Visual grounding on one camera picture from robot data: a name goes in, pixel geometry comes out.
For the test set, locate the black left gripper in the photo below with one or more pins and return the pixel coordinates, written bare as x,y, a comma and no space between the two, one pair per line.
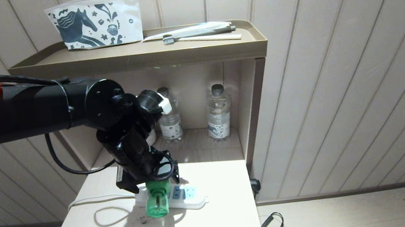
143,169

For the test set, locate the green plug-in mosquito repellent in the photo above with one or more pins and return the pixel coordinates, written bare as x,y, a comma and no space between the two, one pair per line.
157,201

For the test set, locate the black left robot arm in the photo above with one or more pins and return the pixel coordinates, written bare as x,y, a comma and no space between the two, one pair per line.
27,110

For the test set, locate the white ribbed mug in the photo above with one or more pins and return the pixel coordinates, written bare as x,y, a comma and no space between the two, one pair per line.
152,137

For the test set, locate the clear water bottle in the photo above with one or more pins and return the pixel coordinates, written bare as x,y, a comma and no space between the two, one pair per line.
171,123
219,115

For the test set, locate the brown wooden bedside shelf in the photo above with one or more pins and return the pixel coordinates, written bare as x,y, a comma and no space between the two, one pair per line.
139,57

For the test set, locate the clear plastic toothbrush wrapper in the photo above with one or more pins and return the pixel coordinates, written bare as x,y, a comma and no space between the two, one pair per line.
183,30

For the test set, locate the white horse print pouch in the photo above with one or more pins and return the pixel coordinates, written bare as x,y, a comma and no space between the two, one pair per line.
98,23

